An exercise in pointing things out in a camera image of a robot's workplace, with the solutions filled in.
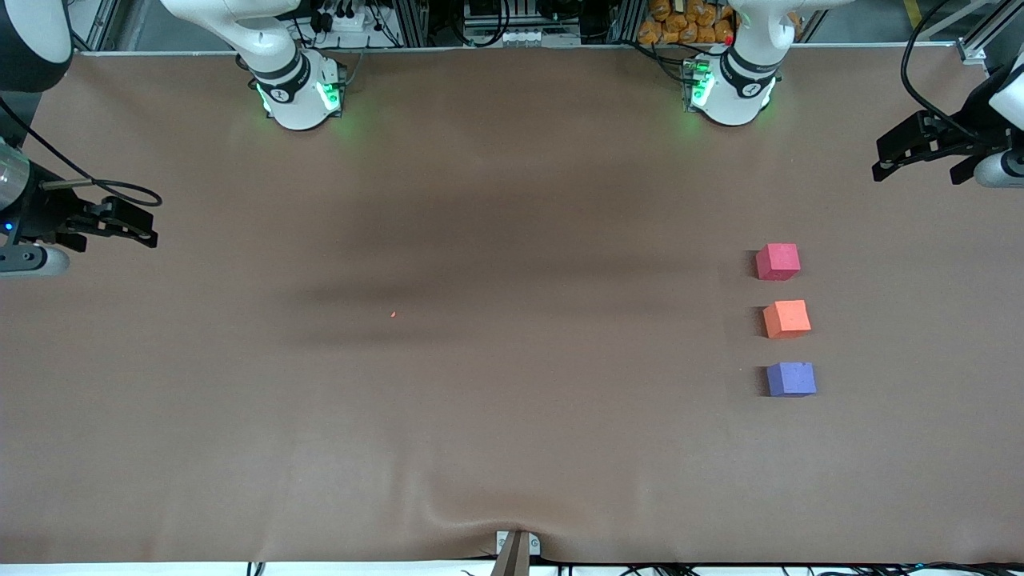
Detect brown table mat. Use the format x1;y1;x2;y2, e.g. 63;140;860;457
0;44;1024;565

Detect aluminium frame struts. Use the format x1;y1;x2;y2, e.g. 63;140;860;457
70;0;121;57

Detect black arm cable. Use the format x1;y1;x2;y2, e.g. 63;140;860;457
0;96;163;207
900;0;985;146

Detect pile of orange netted items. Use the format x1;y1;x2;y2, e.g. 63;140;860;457
638;0;735;46

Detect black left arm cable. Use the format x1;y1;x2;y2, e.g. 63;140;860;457
900;0;985;146

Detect red foam block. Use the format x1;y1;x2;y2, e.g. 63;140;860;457
756;243;801;282

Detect grey metal bracket plate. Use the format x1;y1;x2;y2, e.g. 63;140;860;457
496;530;541;557

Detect brown camera post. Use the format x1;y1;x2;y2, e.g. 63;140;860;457
490;532;531;576

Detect aluminium frame corner profile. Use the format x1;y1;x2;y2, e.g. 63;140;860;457
956;0;1024;66

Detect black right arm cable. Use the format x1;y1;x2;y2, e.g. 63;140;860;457
0;96;163;207

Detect orange foam block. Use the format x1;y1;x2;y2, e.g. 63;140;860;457
762;300;812;339

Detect white power strip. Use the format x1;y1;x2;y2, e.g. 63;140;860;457
316;0;377;33

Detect purple foam block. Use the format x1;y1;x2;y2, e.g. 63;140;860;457
766;362;818;398

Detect aluminium frame pillar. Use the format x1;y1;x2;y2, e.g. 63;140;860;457
398;0;429;47
612;0;645;45

